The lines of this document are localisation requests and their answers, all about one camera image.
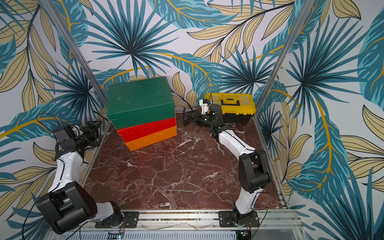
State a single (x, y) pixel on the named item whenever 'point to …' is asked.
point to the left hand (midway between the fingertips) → (102, 127)
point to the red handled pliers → (186, 120)
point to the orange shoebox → (152, 138)
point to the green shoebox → (140, 102)
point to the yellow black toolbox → (236, 107)
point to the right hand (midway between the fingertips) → (185, 114)
